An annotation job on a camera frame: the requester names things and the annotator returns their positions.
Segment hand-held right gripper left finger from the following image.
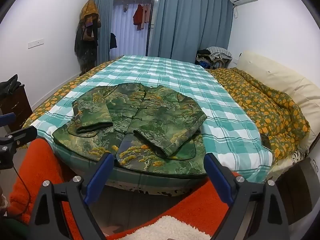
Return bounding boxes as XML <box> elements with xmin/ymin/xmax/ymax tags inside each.
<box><xmin>27</xmin><ymin>152</ymin><xmax>115</xmax><ymax>240</ymax></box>

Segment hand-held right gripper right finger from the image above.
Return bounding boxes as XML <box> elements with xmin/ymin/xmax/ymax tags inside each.
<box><xmin>204</xmin><ymin>152</ymin><xmax>295</xmax><ymax>240</ymax></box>

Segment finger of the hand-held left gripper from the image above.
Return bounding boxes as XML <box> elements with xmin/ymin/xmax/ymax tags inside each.
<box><xmin>0</xmin><ymin>126</ymin><xmax>38</xmax><ymax>153</ymax></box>
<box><xmin>0</xmin><ymin>113</ymin><xmax>16</xmax><ymax>128</ymax></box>

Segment green landscape print padded jacket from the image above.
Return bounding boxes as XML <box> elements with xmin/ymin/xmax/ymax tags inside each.
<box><xmin>52</xmin><ymin>82</ymin><xmax>207</xmax><ymax>174</ymax></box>

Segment dark clothes pile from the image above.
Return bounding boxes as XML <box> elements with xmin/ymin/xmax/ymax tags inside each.
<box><xmin>195</xmin><ymin>49</ymin><xmax>216</xmax><ymax>69</ymax></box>

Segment red hanging clothes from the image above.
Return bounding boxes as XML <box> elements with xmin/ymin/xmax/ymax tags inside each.
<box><xmin>132</xmin><ymin>3</ymin><xmax>151</xmax><ymax>31</ymax></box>

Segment dark wooden nightstand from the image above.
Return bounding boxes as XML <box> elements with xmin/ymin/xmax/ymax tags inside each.
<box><xmin>0</xmin><ymin>83</ymin><xmax>33</xmax><ymax>133</ymax></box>

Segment dark cloth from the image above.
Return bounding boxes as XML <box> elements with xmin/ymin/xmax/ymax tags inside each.
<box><xmin>0</xmin><ymin>74</ymin><xmax>22</xmax><ymax>96</ymax></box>

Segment teal plaid bed sheet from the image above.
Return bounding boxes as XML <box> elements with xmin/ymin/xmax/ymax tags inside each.
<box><xmin>29</xmin><ymin>55</ymin><xmax>273</xmax><ymax>178</ymax></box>

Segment white fleece cloth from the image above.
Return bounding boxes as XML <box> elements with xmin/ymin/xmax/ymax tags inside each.
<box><xmin>122</xmin><ymin>215</ymin><xmax>212</xmax><ymax>240</ymax></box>

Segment orange floral quilt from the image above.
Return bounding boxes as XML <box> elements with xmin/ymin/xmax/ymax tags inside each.
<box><xmin>209</xmin><ymin>67</ymin><xmax>310</xmax><ymax>160</ymax></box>

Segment dark hanging coat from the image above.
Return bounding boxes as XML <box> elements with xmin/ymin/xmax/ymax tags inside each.
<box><xmin>74</xmin><ymin>20</ymin><xmax>98</xmax><ymax>77</ymax></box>

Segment grey checked cloth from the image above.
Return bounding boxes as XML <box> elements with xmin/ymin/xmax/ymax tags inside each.
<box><xmin>206</xmin><ymin>46</ymin><xmax>233</xmax><ymax>61</ymax></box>

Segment blue curtain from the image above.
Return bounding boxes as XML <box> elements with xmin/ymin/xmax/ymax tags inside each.
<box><xmin>148</xmin><ymin>0</ymin><xmax>235</xmax><ymax>62</ymax></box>
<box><xmin>92</xmin><ymin>0</ymin><xmax>116</xmax><ymax>66</ymax></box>

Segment brown hooded coat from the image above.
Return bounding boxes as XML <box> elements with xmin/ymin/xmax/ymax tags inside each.
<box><xmin>80</xmin><ymin>0</ymin><xmax>100</xmax><ymax>42</ymax></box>

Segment black cable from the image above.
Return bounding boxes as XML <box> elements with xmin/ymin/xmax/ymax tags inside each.
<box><xmin>12</xmin><ymin>164</ymin><xmax>32</xmax><ymax>217</ymax></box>

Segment white wall panel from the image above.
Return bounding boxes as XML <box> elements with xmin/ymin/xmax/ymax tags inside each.
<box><xmin>28</xmin><ymin>38</ymin><xmax>44</xmax><ymax>49</ymax></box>

